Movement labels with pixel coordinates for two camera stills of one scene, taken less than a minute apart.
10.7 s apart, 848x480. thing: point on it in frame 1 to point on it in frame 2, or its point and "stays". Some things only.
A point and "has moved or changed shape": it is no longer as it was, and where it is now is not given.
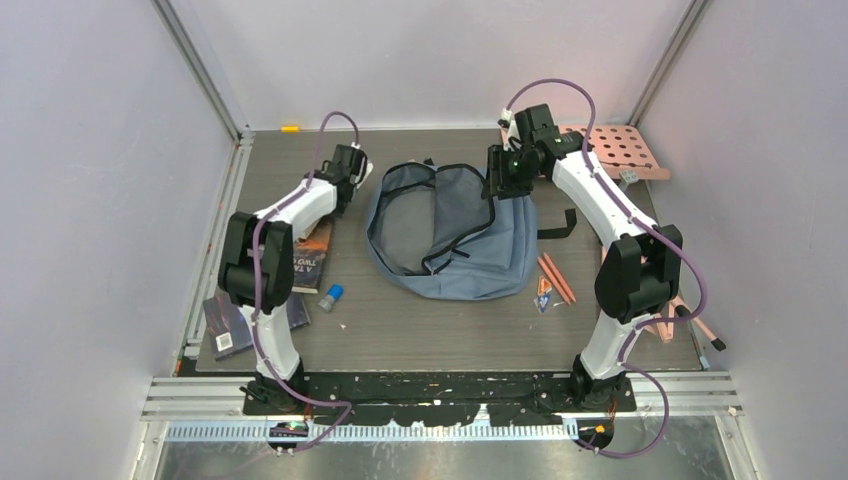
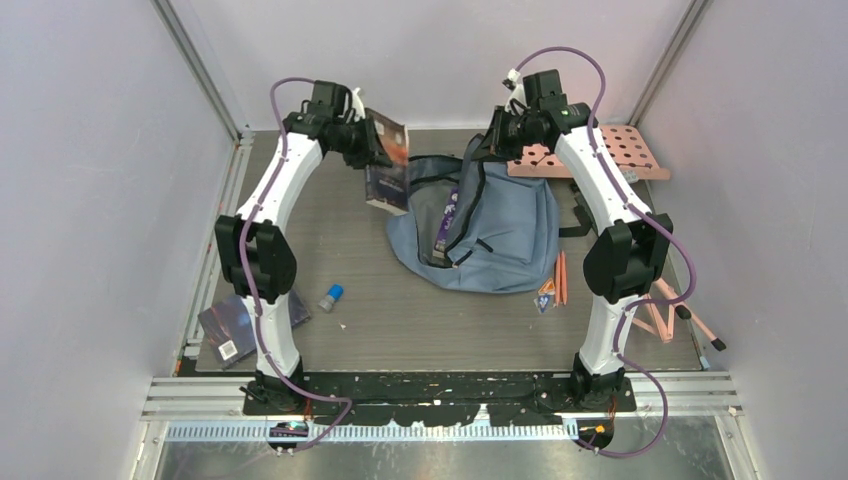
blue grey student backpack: x=431 y=231 has moved or changed shape
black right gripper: x=498 y=182 to x=499 y=147
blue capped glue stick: x=334 y=293 stays
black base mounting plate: x=443 y=398 stays
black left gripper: x=341 y=210 to x=373 y=150
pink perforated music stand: x=613 y=149 stays
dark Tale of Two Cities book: x=310 y=257 to x=389 y=188
